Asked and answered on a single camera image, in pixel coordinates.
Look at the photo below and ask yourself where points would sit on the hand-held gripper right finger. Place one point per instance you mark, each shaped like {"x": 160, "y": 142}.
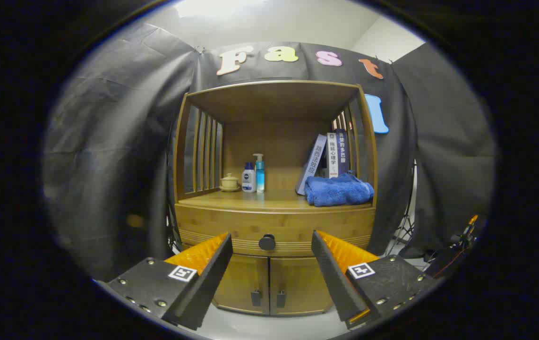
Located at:
{"x": 330, "y": 278}

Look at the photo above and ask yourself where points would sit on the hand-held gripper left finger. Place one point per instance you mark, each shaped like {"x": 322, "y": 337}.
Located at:
{"x": 212, "y": 278}

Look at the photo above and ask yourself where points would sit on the wooden countertop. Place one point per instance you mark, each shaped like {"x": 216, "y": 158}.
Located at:
{"x": 269, "y": 200}

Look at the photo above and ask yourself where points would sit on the wooden cabinet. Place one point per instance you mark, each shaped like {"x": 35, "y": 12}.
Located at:
{"x": 274, "y": 101}

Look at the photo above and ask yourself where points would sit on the blue towel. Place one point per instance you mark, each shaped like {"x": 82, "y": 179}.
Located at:
{"x": 337, "y": 191}

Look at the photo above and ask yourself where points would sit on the black tripod stand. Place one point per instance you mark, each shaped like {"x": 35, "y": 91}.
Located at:
{"x": 405, "y": 230}

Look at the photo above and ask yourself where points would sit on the beige lidded teacup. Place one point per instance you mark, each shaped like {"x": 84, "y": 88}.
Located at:
{"x": 229, "y": 182}

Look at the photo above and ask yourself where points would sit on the white bottle with blue cap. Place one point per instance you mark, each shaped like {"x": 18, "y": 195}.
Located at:
{"x": 249, "y": 182}

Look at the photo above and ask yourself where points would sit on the blue pump bottle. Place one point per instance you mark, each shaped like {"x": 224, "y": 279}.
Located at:
{"x": 260, "y": 177}

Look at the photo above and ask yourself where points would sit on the grey book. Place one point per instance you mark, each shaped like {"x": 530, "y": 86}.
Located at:
{"x": 314, "y": 163}

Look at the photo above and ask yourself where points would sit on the dark device with orange part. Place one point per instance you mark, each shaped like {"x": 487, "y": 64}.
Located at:
{"x": 449, "y": 264}

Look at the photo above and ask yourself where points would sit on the white-spine book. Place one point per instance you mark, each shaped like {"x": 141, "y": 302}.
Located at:
{"x": 332, "y": 156}

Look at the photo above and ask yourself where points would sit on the dark blue book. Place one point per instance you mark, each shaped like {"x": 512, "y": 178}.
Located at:
{"x": 342, "y": 151}

